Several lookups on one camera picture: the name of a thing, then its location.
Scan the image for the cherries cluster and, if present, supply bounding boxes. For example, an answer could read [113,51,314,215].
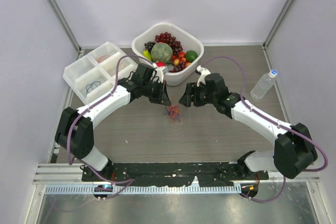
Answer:
[168,51,191,73]

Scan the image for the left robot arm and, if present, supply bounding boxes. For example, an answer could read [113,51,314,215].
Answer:
[55,63,171,182]

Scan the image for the red apple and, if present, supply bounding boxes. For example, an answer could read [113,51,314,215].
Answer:
[156,62,166,67]

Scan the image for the dark grapes bunch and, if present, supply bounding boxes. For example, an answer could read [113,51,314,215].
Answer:
[144,41,156,52]

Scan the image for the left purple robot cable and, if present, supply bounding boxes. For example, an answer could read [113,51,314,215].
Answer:
[67,55,155,201]

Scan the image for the green lime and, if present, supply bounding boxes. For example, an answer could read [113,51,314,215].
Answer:
[185,50,198,62]

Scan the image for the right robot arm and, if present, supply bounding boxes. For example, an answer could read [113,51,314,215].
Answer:
[179,73,318,179]

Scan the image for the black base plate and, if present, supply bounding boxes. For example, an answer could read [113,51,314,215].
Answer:
[81,161,270,187]

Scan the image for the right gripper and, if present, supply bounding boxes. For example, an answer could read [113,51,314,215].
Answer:
[179,81,217,108]

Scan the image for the red grapes bunch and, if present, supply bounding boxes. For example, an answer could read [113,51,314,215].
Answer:
[154,32,183,55]

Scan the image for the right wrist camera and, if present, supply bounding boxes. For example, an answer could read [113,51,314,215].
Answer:
[195,65,211,87]

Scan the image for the yellow pear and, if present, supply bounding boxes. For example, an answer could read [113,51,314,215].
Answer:
[142,50,152,61]

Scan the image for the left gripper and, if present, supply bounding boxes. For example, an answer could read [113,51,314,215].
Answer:
[142,80,172,106]

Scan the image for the white compartment tray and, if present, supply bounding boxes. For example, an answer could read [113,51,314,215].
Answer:
[63,42,125,104]

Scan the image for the purple thin wire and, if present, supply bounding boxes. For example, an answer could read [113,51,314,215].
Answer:
[163,105,182,124]

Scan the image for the green melon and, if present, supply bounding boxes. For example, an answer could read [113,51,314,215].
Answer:
[151,42,173,63]

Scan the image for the slotted cable duct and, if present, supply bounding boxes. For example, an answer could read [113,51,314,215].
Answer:
[45,183,242,195]

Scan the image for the blue thin wire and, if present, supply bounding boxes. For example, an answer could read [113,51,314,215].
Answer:
[85,81,102,94]

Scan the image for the clear water bottle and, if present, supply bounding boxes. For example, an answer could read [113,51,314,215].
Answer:
[250,69,278,101]

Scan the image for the white fruit basket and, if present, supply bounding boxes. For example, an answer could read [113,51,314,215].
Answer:
[132,23,204,86]

